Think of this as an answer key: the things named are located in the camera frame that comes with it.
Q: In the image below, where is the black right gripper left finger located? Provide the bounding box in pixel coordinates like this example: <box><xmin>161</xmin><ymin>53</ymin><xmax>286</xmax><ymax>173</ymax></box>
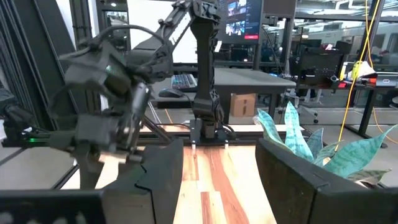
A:
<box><xmin>0</xmin><ymin>138</ymin><xmax>184</xmax><ymax>224</ymax></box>

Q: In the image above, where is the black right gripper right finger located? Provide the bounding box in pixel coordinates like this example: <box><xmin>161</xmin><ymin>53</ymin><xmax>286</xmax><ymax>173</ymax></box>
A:
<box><xmin>254</xmin><ymin>138</ymin><xmax>398</xmax><ymax>224</ymax></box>

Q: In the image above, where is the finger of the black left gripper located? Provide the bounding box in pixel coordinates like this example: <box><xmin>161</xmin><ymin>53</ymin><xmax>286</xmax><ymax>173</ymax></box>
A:
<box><xmin>74</xmin><ymin>144</ymin><xmax>105</xmax><ymax>190</ymax></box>

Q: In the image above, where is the black computer mouse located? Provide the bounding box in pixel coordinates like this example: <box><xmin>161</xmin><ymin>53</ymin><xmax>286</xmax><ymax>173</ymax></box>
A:
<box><xmin>158</xmin><ymin>88</ymin><xmax>185</xmax><ymax>99</ymax></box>

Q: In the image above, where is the green snake plant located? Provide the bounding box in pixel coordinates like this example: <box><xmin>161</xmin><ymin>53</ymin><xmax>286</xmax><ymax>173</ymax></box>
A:
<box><xmin>253</xmin><ymin>101</ymin><xmax>398</xmax><ymax>187</ymax></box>

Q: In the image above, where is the backlit keyboard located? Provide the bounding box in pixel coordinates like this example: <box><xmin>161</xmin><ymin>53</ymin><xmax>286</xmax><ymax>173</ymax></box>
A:
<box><xmin>170</xmin><ymin>73</ymin><xmax>198</xmax><ymax>91</ymax></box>

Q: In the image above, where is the cardboard box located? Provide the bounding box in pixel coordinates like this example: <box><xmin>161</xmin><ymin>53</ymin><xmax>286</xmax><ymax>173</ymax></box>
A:
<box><xmin>229</xmin><ymin>92</ymin><xmax>256</xmax><ymax>118</ymax></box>

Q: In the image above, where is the grey desk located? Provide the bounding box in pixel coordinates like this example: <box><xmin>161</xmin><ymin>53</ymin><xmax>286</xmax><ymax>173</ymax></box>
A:
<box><xmin>152</xmin><ymin>67</ymin><xmax>297</xmax><ymax>125</ymax></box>

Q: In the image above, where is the black equipment box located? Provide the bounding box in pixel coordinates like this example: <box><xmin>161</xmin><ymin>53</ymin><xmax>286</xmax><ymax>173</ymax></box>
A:
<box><xmin>290</xmin><ymin>51</ymin><xmax>345</xmax><ymax>86</ymax></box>

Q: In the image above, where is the computer monitor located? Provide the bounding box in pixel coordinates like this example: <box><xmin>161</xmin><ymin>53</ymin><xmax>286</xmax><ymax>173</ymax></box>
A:
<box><xmin>217</xmin><ymin>0</ymin><xmax>264</xmax><ymax>45</ymax></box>

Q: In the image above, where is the black aluminium rig frame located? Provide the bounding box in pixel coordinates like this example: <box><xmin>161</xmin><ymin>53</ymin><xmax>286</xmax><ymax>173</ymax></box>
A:
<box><xmin>0</xmin><ymin>0</ymin><xmax>259</xmax><ymax>190</ymax></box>

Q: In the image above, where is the yellow cable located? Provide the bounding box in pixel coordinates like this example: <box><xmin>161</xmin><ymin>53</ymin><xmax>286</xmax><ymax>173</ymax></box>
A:
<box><xmin>335</xmin><ymin>0</ymin><xmax>398</xmax><ymax>147</ymax></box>

